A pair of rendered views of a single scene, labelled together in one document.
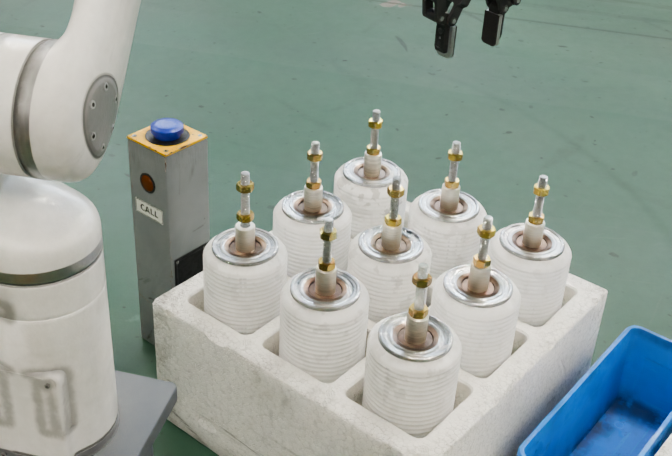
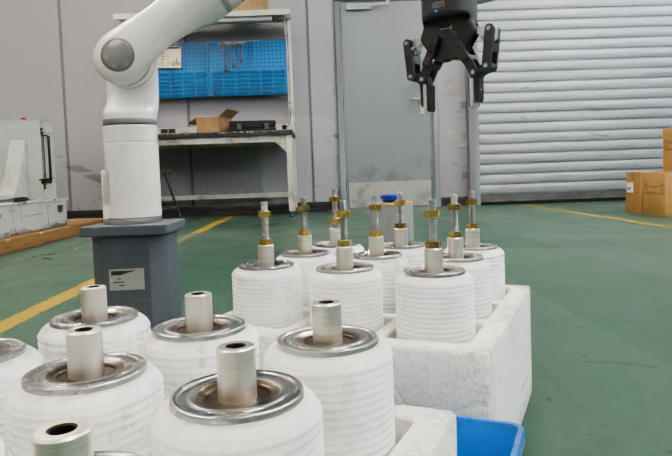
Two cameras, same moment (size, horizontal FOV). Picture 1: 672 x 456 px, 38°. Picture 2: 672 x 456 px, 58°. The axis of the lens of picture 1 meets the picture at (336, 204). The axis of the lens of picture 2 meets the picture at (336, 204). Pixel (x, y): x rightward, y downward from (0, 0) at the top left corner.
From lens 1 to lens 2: 124 cm
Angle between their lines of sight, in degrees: 77
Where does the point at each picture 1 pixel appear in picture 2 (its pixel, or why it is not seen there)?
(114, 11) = (141, 20)
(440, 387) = (240, 293)
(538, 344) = not seen: hidden behind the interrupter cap
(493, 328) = (313, 289)
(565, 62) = not seen: outside the picture
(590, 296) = (462, 348)
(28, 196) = (127, 100)
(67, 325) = (107, 148)
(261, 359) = not seen: hidden behind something
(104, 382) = (122, 189)
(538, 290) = (400, 304)
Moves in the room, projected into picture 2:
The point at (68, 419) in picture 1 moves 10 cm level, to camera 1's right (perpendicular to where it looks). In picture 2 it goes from (106, 196) to (97, 198)
